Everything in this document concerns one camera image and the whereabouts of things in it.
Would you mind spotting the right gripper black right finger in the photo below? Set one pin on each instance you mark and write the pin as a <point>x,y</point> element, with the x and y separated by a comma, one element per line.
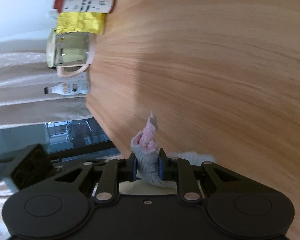
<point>181,172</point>

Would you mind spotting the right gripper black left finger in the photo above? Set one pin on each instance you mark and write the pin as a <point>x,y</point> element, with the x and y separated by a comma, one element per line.
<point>114,172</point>

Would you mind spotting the grey pink microfibre cloth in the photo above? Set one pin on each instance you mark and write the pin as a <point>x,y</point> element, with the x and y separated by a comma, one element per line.
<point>146,150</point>

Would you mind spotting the white label drink bottle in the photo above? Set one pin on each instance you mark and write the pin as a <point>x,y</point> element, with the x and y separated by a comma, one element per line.
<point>69,88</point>

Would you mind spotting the yellow crumpled foil bag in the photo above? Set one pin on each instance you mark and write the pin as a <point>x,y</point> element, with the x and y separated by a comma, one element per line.
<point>82,22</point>

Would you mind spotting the clear plastic water bottle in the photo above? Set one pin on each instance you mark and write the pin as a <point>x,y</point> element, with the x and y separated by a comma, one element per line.
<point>53,14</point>

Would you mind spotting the glass jug white handle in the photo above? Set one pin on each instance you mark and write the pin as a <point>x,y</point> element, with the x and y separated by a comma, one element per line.
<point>70,53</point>

